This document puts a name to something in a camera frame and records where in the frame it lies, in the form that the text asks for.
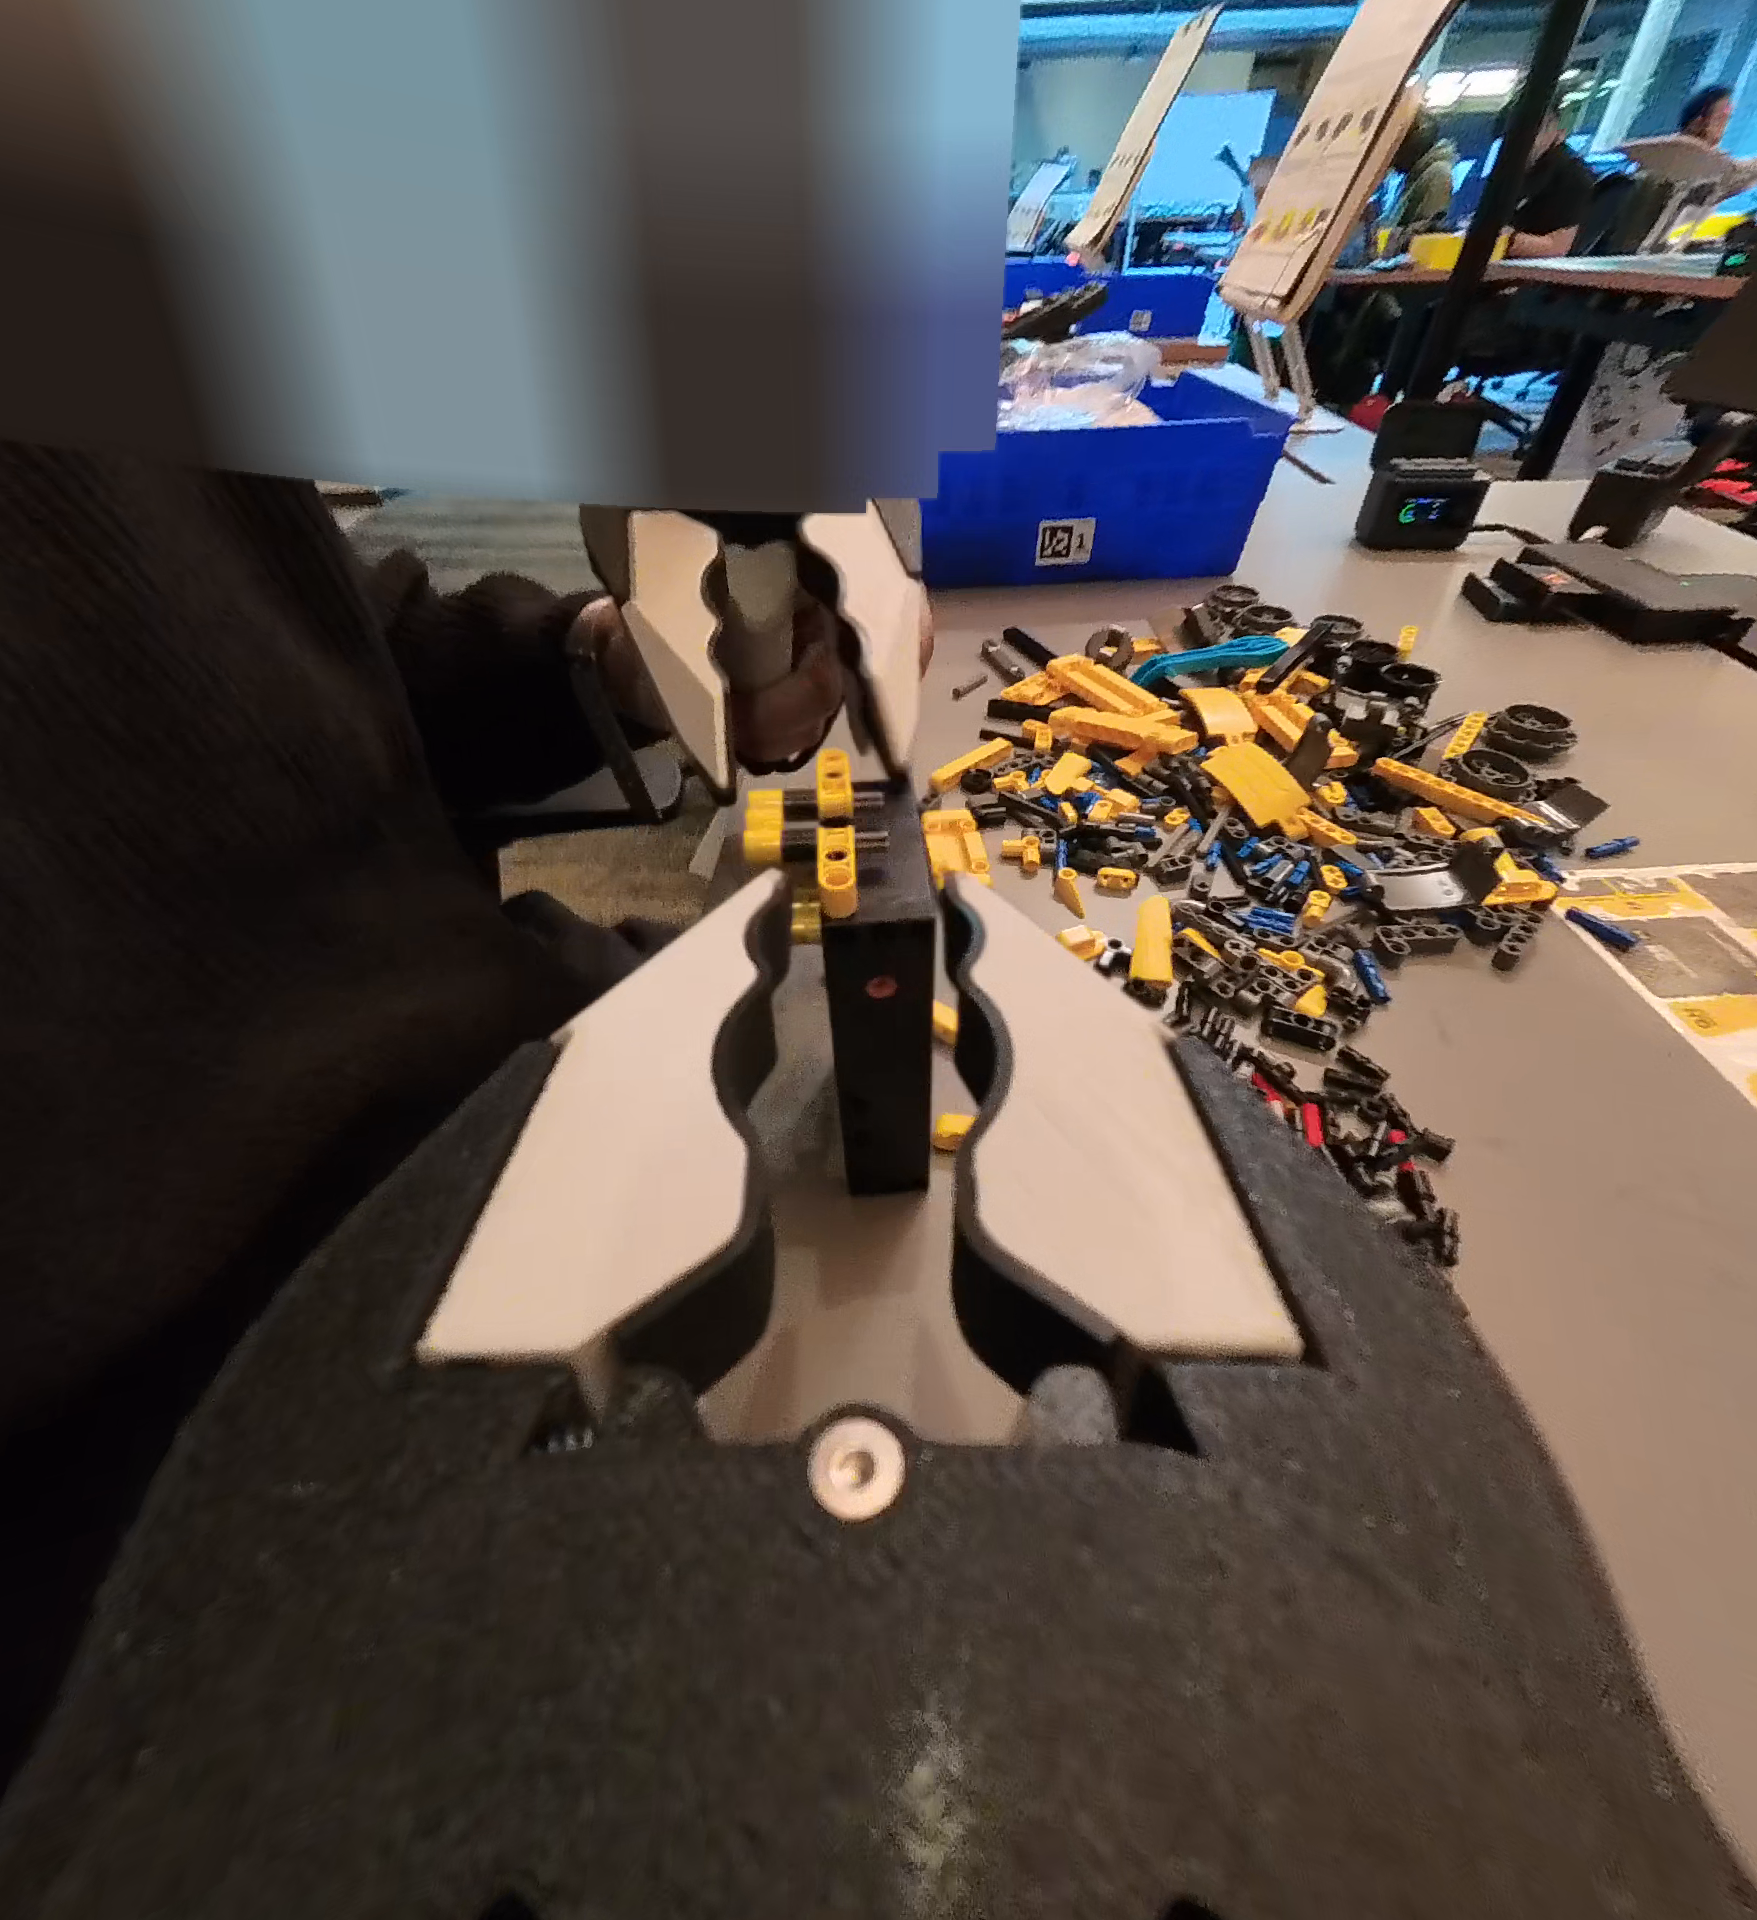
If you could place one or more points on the pile of plastic building pieces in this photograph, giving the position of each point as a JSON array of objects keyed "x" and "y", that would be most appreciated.
[{"x": 1118, "y": 704}]

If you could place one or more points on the yellow black instruction sheet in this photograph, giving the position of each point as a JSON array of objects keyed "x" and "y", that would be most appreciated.
[{"x": 1718, "y": 938}]

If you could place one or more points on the yellow storage bin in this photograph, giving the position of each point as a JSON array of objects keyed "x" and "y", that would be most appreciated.
[{"x": 1436, "y": 252}]

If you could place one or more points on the person's black sweater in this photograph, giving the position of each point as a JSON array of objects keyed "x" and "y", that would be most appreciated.
[{"x": 143, "y": 900}]

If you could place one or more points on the blue plastic bin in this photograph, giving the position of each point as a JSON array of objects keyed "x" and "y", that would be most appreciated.
[{"x": 1161, "y": 496}]

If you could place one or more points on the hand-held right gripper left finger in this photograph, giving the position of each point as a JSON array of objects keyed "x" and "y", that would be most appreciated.
[{"x": 593, "y": 1185}]

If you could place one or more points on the yellow brick assembly black pins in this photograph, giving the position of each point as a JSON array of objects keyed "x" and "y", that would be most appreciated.
[{"x": 836, "y": 870}]

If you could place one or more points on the tall cardboard sign board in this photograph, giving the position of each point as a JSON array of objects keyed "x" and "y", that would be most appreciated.
[
  {"x": 1140, "y": 136},
  {"x": 1335, "y": 167}
]

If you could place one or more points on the person's left forearm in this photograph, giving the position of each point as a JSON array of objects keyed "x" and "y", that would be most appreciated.
[{"x": 489, "y": 661}]

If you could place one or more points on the pile of black red pins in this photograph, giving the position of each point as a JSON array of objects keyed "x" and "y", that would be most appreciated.
[{"x": 1357, "y": 1141}]

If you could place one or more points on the black device with lit display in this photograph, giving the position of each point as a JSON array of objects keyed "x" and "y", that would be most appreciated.
[{"x": 1422, "y": 503}]

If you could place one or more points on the person's left hand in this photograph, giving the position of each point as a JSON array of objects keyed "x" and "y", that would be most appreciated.
[{"x": 794, "y": 712}]

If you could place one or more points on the black rectangular block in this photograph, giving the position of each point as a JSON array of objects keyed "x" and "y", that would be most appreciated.
[{"x": 878, "y": 1050}]

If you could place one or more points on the black flat device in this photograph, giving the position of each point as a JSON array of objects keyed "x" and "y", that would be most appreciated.
[{"x": 1612, "y": 594}]

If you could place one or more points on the black slanted pole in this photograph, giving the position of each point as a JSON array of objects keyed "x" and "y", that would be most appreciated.
[{"x": 1507, "y": 181}]

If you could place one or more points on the small black stand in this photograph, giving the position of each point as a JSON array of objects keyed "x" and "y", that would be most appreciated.
[{"x": 1635, "y": 503}]

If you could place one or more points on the clear plastic bag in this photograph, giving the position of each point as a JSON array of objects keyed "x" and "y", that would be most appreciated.
[{"x": 1081, "y": 384}]

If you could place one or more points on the background work desk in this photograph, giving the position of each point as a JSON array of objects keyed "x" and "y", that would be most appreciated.
[{"x": 1567, "y": 276}]

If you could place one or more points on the teal curved beam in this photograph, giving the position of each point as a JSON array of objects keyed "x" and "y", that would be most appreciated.
[{"x": 1208, "y": 657}]

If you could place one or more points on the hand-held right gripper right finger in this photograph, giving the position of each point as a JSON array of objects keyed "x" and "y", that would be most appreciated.
[{"x": 1118, "y": 1185}]

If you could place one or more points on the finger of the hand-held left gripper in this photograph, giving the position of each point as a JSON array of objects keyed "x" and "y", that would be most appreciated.
[
  {"x": 681, "y": 646},
  {"x": 889, "y": 646}
]

